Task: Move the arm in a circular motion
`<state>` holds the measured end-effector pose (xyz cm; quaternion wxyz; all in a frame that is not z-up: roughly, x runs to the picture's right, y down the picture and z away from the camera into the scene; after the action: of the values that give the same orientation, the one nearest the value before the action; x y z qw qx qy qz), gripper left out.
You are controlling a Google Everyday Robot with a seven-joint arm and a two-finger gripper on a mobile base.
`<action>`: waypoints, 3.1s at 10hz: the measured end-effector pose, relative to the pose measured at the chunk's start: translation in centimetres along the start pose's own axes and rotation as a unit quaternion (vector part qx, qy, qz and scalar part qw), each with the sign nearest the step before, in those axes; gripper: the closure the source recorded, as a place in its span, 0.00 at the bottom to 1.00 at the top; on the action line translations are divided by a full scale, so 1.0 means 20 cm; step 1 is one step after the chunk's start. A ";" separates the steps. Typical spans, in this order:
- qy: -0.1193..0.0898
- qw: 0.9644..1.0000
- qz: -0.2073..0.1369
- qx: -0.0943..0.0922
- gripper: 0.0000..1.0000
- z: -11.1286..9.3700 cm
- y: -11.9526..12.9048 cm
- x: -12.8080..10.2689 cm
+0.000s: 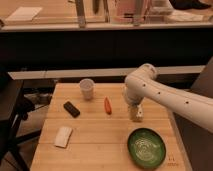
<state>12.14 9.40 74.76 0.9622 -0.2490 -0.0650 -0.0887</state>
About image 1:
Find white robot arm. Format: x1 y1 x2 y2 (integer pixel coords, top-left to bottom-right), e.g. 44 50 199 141
124 63 213 133

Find orange carrot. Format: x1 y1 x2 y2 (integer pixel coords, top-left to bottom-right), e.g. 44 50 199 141
104 97 112 114

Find green glass plate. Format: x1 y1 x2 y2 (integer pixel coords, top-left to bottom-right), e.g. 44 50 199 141
127 128 166 169

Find white paper cup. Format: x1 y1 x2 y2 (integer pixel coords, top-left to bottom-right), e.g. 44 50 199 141
79 78 94 100

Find black rectangular block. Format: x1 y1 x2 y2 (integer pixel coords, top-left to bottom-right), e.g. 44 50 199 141
63 101 80 118

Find white sponge block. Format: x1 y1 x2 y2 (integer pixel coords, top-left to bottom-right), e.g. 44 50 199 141
54 127 72 148

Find black chair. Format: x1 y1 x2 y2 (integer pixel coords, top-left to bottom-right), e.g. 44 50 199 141
0 71 41 171

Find white paper sheet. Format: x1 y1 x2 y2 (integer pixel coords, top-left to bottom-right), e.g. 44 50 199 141
5 6 42 21

